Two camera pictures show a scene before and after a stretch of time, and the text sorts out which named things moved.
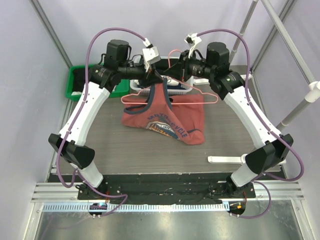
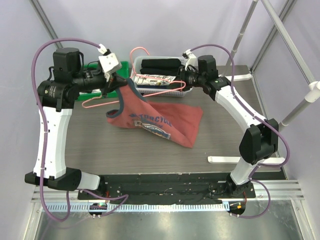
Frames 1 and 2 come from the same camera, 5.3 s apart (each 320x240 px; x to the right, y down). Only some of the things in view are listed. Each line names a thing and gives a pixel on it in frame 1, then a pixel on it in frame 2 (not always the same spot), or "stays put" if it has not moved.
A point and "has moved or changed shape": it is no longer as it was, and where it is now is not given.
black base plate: (164, 188) stays put
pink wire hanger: (170, 103) → (117, 101)
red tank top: (181, 116) has moved or changed shape
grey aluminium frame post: (51, 31) stays put
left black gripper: (150, 78) → (114, 83)
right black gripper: (184, 66) → (182, 76)
